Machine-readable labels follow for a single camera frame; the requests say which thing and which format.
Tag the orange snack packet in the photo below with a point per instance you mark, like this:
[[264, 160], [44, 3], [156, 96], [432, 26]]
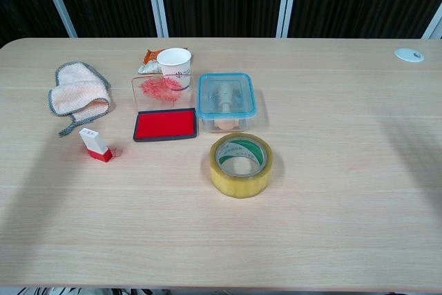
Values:
[[148, 63]]

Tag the white paper cup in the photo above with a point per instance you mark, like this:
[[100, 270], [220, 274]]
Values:
[[172, 63]]

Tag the clear container blue rim lid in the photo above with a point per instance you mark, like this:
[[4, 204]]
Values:
[[248, 101]]

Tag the pink towel grey trim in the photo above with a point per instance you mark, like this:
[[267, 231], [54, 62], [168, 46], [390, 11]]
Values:
[[77, 91]]

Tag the beige plastic fitting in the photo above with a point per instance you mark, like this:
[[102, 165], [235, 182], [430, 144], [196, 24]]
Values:
[[224, 96]]

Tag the red and white stamp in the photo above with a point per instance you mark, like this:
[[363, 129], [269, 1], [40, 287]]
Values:
[[93, 141]]

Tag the red ink pad clear lid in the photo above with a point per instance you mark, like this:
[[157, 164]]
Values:
[[164, 125]]

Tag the yellowish packing tape roll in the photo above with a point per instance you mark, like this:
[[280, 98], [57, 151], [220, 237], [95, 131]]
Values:
[[238, 184]]

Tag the white partition frame post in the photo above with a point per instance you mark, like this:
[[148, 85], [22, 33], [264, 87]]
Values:
[[157, 1], [434, 25], [287, 1], [57, 1]]

